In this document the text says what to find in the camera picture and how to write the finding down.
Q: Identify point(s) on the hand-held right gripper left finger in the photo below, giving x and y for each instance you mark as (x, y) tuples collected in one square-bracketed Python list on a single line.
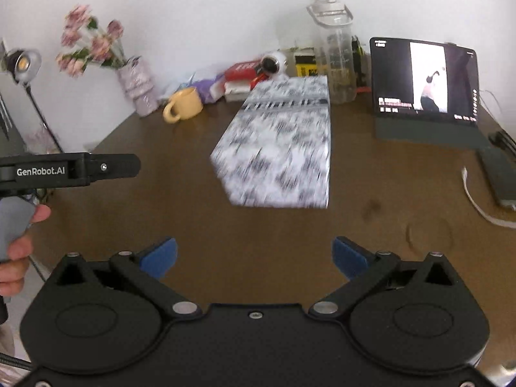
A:
[(159, 257)]

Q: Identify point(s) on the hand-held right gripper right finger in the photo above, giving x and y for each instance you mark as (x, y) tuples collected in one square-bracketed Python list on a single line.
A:
[(348, 258)]

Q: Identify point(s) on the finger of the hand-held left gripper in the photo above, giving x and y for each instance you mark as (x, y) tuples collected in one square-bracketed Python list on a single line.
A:
[(117, 166)]

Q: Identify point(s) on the brown wooden desktop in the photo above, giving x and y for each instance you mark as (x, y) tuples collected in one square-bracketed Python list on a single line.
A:
[(274, 234)]

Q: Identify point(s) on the person's left hand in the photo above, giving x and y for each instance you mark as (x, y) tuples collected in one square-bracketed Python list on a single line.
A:
[(18, 249)]

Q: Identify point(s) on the pale purple vase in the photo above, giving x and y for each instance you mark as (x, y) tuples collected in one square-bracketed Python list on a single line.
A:
[(138, 86)]

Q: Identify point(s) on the yellow mug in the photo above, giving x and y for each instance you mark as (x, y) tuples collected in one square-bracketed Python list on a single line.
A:
[(186, 104)]

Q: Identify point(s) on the round desk lamp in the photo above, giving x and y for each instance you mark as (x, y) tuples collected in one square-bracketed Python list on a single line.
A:
[(23, 62)]

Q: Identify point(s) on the purple packet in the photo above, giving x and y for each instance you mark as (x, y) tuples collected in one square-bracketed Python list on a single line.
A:
[(209, 86)]

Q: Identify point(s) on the pink flower bouquet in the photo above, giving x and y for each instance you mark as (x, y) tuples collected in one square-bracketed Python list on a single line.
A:
[(94, 44)]

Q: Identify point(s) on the black white patterned box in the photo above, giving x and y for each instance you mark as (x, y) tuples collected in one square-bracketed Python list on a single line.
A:
[(282, 149)]

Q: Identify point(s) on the white book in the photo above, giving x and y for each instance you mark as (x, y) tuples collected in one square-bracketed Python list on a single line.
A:
[(238, 90)]

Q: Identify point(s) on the dark green tablet case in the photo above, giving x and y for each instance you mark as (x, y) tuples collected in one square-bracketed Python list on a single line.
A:
[(427, 131)]

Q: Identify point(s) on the dark phone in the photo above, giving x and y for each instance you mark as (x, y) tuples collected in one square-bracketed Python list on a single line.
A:
[(500, 177)]

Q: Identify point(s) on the black tablet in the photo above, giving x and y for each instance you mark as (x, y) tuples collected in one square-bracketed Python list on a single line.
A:
[(393, 76)]

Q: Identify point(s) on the black clip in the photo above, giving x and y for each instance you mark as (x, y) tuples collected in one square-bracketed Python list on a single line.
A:
[(503, 141)]

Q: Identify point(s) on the black yellow device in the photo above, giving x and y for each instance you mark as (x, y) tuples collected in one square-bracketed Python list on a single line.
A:
[(360, 62)]

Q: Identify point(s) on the yellow black box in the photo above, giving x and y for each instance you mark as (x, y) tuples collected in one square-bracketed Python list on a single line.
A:
[(305, 64)]

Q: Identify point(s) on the clear plastic jar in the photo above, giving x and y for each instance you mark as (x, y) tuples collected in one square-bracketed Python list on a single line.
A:
[(335, 56)]

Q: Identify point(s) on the white round camera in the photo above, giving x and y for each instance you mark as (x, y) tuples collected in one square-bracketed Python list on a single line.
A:
[(274, 63)]

